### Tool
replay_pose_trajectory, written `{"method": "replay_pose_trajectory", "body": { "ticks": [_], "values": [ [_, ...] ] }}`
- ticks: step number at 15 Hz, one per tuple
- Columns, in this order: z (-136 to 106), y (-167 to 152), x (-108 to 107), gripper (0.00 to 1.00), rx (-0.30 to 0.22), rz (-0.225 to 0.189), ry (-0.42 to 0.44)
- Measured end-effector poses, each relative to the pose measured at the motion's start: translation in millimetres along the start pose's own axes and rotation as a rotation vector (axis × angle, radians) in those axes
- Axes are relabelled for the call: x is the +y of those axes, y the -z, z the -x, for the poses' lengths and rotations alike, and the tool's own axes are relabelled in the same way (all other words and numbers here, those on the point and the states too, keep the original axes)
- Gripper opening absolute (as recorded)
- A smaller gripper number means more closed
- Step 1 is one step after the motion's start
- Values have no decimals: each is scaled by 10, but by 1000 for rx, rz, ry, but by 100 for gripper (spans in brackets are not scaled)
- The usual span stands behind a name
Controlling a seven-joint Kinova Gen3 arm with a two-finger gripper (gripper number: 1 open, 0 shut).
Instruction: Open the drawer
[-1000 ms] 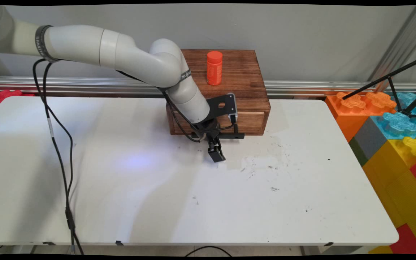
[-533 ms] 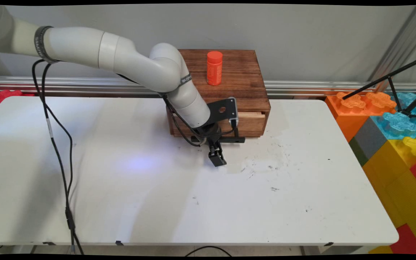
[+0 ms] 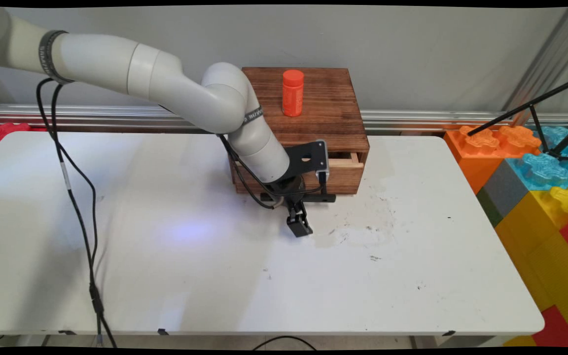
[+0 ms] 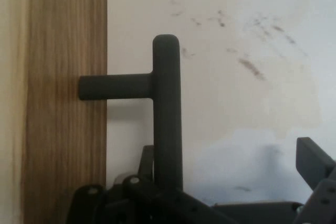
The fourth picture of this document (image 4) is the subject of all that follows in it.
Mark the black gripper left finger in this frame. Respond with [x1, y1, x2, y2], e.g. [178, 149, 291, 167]
[65, 144, 227, 224]

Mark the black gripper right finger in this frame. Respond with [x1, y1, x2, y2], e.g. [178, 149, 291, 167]
[292, 136, 336, 224]

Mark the dark wooden drawer cabinet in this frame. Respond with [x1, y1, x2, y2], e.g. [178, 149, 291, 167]
[0, 0, 34, 224]

